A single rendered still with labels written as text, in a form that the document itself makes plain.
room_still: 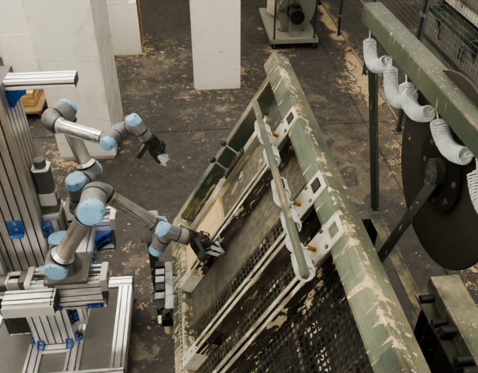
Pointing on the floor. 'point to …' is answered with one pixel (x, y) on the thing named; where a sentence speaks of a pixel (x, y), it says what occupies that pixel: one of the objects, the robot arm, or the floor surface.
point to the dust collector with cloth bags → (290, 21)
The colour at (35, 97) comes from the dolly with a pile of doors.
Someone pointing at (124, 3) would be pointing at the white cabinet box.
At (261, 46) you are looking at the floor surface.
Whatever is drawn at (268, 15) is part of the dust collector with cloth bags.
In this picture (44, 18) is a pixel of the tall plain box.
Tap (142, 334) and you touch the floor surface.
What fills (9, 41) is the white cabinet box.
